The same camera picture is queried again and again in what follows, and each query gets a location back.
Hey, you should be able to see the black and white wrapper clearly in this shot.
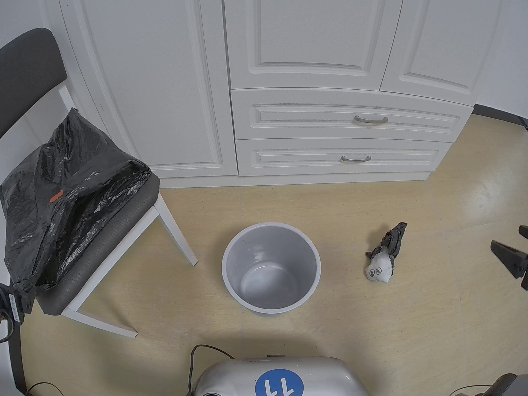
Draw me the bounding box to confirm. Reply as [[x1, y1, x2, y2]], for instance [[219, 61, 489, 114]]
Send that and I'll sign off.
[[365, 222, 409, 284]]

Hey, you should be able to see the black plastic bag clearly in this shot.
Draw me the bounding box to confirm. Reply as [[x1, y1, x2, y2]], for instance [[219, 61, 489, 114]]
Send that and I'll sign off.
[[0, 108, 151, 304]]

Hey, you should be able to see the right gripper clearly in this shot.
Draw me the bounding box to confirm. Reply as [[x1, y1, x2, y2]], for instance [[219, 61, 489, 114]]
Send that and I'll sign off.
[[490, 226, 528, 292]]

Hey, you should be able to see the black cable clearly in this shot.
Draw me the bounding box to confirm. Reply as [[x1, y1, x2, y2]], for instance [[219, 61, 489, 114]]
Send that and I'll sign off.
[[188, 344, 236, 396], [24, 381, 63, 396], [455, 382, 492, 396]]

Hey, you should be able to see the grey cushioned white chair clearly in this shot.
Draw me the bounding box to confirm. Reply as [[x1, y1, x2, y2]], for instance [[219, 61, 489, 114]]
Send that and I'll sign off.
[[0, 27, 199, 339]]

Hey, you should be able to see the white trash bin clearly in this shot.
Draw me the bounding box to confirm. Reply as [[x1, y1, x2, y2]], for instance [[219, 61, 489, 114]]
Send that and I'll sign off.
[[221, 222, 322, 317]]

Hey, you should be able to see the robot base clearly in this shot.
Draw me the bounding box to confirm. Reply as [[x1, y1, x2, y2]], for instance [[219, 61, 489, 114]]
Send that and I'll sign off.
[[194, 355, 370, 396]]

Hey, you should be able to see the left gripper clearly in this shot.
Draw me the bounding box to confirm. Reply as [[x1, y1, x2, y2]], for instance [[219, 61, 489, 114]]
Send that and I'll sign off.
[[0, 281, 34, 326]]

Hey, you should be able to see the white wardrobe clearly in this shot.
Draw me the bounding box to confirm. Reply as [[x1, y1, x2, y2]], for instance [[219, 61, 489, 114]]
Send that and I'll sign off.
[[39, 0, 507, 189]]

